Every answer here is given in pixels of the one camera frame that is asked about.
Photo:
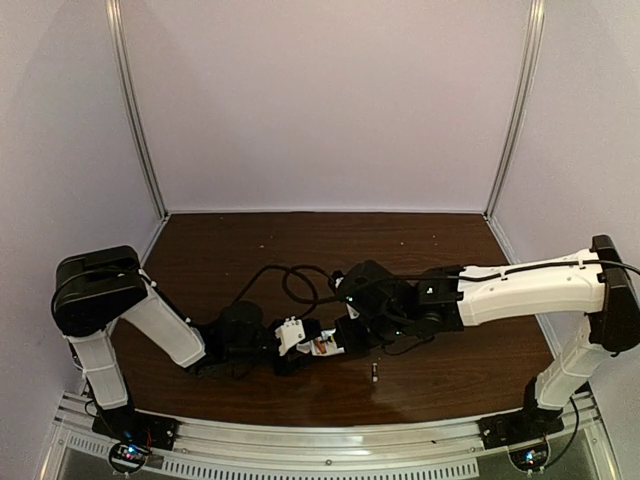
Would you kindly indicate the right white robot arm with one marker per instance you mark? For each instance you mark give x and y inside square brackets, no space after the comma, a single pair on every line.
[592,281]

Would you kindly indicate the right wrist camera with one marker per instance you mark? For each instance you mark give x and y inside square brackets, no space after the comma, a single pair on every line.
[337,277]

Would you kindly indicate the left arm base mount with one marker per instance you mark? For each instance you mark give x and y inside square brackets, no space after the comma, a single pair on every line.
[138,438]

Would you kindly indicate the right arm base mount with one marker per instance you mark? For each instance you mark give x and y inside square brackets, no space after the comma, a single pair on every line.
[526,439]

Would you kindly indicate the aluminium frame post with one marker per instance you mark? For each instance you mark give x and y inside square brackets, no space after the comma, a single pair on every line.
[529,63]
[132,109]

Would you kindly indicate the front aluminium rail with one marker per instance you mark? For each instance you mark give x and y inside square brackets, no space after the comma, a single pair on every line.
[450,449]

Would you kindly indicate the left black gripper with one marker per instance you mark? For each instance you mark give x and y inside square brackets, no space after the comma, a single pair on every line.
[282,361]

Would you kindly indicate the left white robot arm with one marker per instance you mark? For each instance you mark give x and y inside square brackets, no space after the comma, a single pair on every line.
[95,289]

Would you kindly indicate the left aluminium frame post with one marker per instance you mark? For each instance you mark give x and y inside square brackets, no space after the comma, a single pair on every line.
[132,109]

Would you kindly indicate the white remote control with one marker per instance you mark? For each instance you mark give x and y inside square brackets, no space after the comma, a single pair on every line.
[307,348]

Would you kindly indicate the right aluminium frame post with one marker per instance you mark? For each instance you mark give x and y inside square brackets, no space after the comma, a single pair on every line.
[529,63]

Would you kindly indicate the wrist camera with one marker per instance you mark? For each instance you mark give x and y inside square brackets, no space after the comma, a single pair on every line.
[297,334]
[337,277]

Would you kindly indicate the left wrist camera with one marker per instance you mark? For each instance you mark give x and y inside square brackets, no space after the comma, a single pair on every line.
[297,334]

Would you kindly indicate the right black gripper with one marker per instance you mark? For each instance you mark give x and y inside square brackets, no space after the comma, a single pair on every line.
[345,331]

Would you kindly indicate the orange battery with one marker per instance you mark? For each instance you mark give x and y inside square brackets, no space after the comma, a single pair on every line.
[323,348]

